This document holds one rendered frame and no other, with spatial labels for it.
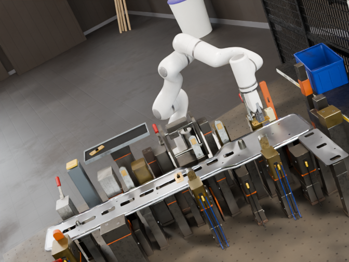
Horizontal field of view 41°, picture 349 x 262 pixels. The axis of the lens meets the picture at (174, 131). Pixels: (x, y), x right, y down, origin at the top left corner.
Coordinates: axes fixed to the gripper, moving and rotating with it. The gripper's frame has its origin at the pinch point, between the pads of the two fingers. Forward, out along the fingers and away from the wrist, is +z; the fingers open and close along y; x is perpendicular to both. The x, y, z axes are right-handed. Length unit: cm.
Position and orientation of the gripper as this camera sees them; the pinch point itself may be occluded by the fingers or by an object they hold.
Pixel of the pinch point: (259, 116)
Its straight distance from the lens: 225.2
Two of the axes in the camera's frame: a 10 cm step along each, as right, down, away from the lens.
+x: 9.1, -4.2, 0.0
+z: 3.8, 8.2, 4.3
